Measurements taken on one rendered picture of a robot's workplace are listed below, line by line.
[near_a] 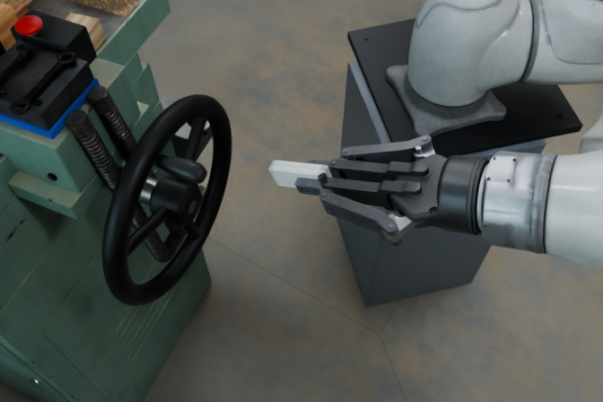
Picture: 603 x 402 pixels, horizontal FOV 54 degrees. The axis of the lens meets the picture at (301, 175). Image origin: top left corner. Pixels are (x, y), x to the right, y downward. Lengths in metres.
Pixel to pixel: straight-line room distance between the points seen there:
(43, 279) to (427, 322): 0.99
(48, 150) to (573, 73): 0.81
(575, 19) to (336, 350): 0.96
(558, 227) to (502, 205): 0.05
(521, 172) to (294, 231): 1.21
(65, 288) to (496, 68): 0.78
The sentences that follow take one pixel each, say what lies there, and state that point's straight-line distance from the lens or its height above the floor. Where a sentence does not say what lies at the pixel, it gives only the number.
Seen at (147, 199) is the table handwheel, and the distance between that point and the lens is 0.80.
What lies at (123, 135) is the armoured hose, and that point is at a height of 0.90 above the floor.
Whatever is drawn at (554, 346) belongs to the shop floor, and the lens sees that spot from 1.68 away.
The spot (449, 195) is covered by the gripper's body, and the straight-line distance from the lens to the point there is 0.56.
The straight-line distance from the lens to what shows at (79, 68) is 0.71.
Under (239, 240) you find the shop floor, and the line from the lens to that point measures 1.69.
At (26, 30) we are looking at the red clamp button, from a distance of 0.75.
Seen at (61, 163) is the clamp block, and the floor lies 0.93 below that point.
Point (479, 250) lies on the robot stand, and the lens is 1.51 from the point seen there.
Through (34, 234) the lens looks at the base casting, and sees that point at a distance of 0.89.
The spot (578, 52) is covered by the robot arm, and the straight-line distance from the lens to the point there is 1.05.
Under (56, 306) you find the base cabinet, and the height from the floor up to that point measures 0.60.
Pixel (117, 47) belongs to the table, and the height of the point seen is 0.88.
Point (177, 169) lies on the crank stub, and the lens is 0.68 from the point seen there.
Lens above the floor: 1.47
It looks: 55 degrees down
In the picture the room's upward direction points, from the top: straight up
